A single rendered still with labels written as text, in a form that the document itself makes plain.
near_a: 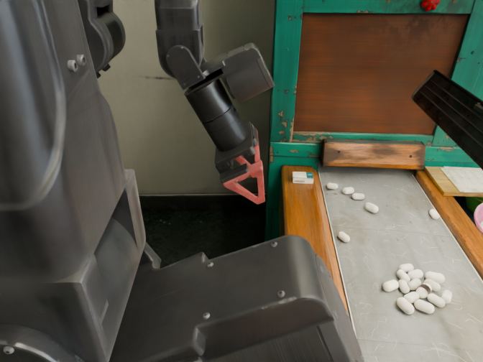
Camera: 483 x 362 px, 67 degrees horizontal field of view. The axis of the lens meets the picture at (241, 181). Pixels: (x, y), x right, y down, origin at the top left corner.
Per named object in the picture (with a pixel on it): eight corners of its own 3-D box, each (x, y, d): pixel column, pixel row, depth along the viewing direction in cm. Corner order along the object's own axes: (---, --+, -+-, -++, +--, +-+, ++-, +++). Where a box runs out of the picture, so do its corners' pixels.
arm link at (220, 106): (182, 81, 57) (177, 93, 52) (221, 60, 55) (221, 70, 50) (205, 118, 60) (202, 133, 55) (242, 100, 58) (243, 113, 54)
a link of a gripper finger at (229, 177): (277, 179, 63) (253, 134, 59) (282, 202, 57) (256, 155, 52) (242, 194, 65) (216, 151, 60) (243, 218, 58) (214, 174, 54)
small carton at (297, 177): (292, 183, 107) (292, 177, 106) (292, 177, 110) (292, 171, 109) (313, 184, 107) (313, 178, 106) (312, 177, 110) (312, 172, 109)
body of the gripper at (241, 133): (254, 128, 63) (234, 92, 60) (257, 156, 55) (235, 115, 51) (221, 144, 65) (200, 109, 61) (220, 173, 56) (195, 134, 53)
